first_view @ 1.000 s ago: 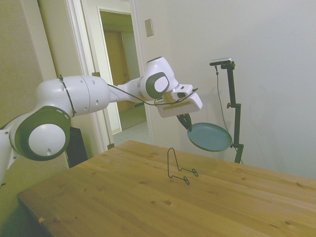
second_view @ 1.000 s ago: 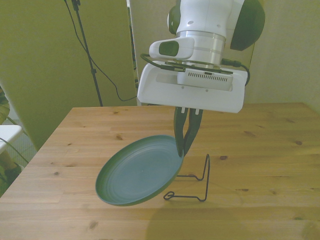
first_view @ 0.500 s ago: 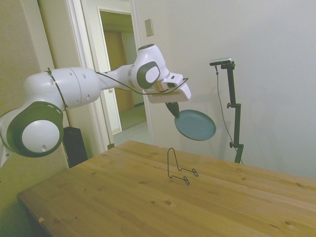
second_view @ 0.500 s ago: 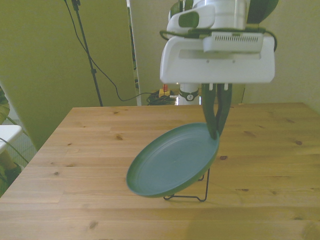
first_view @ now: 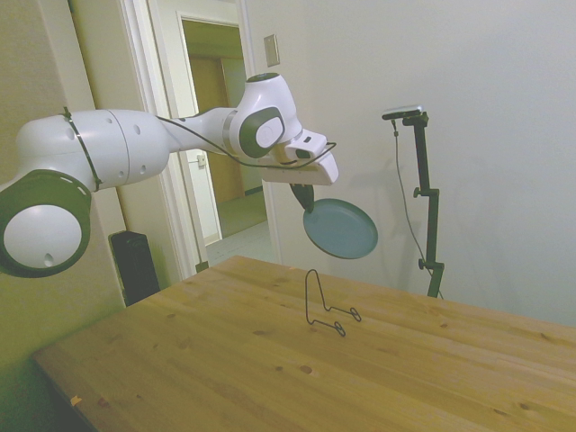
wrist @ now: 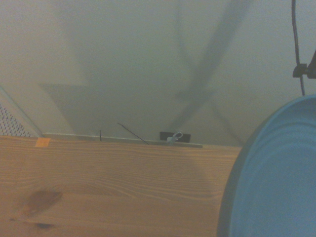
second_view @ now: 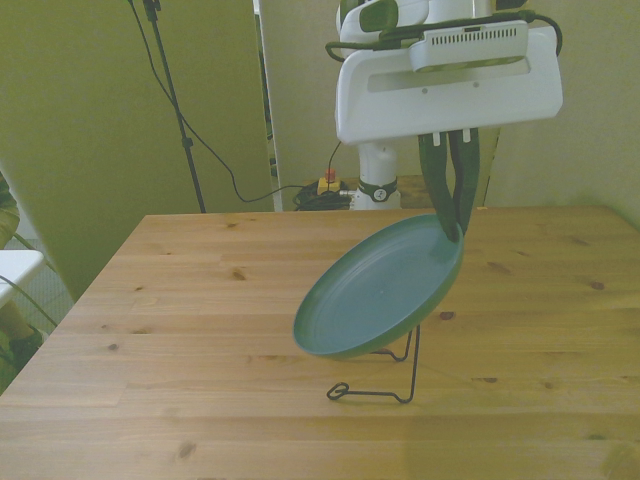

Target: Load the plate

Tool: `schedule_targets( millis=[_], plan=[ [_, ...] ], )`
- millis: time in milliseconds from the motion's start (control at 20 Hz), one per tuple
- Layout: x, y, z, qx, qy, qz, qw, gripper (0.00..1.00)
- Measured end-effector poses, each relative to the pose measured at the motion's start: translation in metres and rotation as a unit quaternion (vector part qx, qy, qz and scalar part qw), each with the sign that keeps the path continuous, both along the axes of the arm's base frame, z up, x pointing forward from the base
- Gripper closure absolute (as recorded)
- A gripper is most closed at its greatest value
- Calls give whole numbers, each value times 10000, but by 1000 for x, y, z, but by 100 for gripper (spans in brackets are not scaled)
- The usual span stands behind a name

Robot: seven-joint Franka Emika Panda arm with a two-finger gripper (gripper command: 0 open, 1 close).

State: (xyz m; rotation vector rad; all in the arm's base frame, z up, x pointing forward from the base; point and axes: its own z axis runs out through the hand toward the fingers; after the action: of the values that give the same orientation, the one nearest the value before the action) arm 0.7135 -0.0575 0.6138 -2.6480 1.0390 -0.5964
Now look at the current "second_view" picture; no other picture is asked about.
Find beige partition panel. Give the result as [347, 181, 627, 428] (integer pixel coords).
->
[482, 0, 640, 221]
[257, 0, 530, 212]
[0, 0, 275, 304]

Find black wire plate stand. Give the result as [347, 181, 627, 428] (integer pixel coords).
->
[326, 324, 421, 404]

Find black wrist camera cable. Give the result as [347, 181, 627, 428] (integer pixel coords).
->
[324, 8, 565, 187]

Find green house plant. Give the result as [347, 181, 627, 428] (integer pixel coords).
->
[0, 169, 59, 396]

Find black tripod camera cable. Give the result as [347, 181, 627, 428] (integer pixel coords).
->
[127, 0, 321, 204]

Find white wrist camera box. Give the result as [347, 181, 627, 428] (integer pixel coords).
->
[408, 20, 531, 75]

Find red emergency stop button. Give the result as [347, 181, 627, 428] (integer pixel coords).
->
[317, 168, 342, 197]

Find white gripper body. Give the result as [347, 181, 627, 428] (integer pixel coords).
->
[333, 24, 565, 147]

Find black camera tripod pole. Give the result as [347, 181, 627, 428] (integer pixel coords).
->
[142, 0, 208, 214]

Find white stool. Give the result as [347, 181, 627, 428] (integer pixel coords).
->
[0, 249, 46, 306]

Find green round plate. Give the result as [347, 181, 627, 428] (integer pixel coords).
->
[292, 213, 466, 362]

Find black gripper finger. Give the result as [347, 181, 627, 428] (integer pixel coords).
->
[448, 127, 482, 236]
[417, 133, 462, 244]

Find coiled black cables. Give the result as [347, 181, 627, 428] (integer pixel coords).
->
[292, 182, 359, 212]

